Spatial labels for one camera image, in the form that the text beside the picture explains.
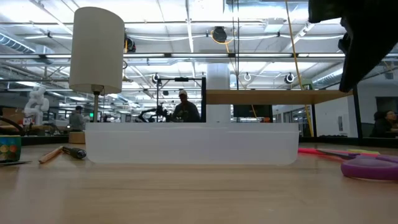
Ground wooden shelf black legs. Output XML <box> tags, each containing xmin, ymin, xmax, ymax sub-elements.
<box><xmin>201</xmin><ymin>77</ymin><xmax>364</xmax><ymax>139</ymax></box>

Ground yellow green crayon box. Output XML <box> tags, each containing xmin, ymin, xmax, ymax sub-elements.
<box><xmin>0</xmin><ymin>135</ymin><xmax>22</xmax><ymax>163</ymax></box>

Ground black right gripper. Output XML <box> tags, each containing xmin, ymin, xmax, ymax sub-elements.
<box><xmin>308</xmin><ymin>0</ymin><xmax>398</xmax><ymax>93</ymax></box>

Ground orange pencil dark tip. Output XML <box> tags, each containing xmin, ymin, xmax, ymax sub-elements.
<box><xmin>38</xmin><ymin>146</ymin><xmax>88</xmax><ymax>164</ymax></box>

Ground white shade wooden base lamp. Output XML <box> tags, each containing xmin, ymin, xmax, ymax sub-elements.
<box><xmin>68</xmin><ymin>6</ymin><xmax>126</xmax><ymax>144</ymax></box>

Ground black ceiling cable reel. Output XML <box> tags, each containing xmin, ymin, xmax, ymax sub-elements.
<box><xmin>210</xmin><ymin>26</ymin><xmax>234</xmax><ymax>45</ymax></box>
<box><xmin>124</xmin><ymin>33</ymin><xmax>137</xmax><ymax>54</ymax></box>

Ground yellow hanging cable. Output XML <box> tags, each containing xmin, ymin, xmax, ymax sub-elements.
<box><xmin>284</xmin><ymin>0</ymin><xmax>315</xmax><ymax>138</ymax></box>

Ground black monitor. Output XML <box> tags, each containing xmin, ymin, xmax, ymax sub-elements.
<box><xmin>233</xmin><ymin>104</ymin><xmax>274</xmax><ymax>123</ymax></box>

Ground purple handled teal scissors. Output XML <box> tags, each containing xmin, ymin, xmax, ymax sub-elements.
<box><xmin>316</xmin><ymin>148</ymin><xmax>398</xmax><ymax>182</ymax></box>

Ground clear pencil case purple lid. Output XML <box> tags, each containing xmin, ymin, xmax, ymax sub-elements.
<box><xmin>84</xmin><ymin>121</ymin><xmax>300</xmax><ymax>166</ymax></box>

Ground person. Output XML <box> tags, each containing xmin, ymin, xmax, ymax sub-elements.
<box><xmin>68</xmin><ymin>105</ymin><xmax>86</xmax><ymax>132</ymax></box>
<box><xmin>172</xmin><ymin>90</ymin><xmax>202</xmax><ymax>123</ymax></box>
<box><xmin>369</xmin><ymin>110</ymin><xmax>398</xmax><ymax>139</ymax></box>

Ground black aluminium table frame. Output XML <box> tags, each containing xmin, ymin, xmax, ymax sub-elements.
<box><xmin>20</xmin><ymin>134</ymin><xmax>398</xmax><ymax>148</ymax></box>

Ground yellow highlighter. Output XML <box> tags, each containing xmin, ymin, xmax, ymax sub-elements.
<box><xmin>346</xmin><ymin>149</ymin><xmax>381</xmax><ymax>156</ymax></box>

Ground black hanging cable with coil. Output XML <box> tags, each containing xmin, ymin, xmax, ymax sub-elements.
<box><xmin>231</xmin><ymin>0</ymin><xmax>241</xmax><ymax>123</ymax></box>

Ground pink pencil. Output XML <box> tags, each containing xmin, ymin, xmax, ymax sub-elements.
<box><xmin>297</xmin><ymin>147</ymin><xmax>352</xmax><ymax>160</ymax></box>

